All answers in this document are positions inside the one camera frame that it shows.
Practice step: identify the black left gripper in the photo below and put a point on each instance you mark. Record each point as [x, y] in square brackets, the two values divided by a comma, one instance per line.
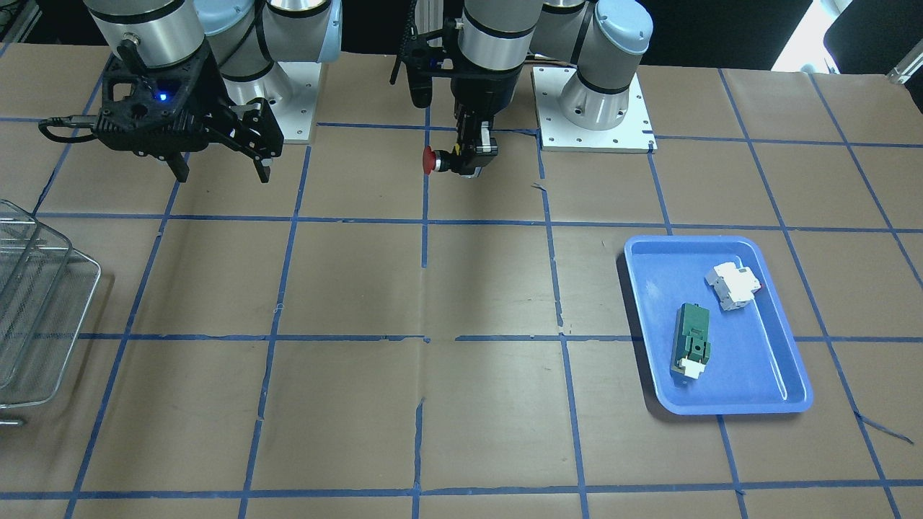
[482, 91]

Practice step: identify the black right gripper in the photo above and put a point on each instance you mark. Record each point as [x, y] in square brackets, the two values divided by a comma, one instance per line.
[210, 91]

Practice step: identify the red emergency stop button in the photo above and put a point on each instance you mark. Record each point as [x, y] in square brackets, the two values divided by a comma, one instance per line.
[454, 161]

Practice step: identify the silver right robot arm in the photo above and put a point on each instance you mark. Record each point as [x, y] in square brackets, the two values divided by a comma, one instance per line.
[246, 37]

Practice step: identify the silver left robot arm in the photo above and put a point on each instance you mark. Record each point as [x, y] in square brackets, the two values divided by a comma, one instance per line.
[481, 47]

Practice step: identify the green relay module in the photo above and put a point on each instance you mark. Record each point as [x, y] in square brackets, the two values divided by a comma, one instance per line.
[692, 348]

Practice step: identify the white circuit breaker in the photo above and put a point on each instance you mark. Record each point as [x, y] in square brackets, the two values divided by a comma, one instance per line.
[734, 286]

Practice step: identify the blue plastic tray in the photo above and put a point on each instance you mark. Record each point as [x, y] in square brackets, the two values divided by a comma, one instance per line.
[755, 366]

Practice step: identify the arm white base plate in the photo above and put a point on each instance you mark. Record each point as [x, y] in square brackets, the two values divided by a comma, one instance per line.
[573, 118]
[292, 88]

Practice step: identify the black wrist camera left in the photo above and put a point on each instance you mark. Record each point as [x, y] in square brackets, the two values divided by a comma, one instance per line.
[426, 56]

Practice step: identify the wire mesh shelf basket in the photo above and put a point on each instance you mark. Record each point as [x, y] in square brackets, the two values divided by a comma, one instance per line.
[46, 289]

